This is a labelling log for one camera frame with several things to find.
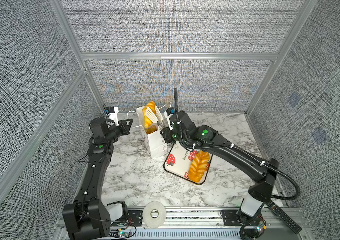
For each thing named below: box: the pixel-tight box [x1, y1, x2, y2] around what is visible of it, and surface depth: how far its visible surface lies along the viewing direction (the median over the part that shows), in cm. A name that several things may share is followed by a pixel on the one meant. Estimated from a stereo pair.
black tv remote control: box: [265, 199, 302, 235], surface depth 74 cm
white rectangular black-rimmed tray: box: [163, 142, 213, 185], surface depth 93 cm
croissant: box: [142, 101, 156, 128], surface depth 76 cm
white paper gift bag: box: [136, 106, 168, 159], surface depth 85 cm
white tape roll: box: [142, 201, 167, 229], surface depth 76 cm
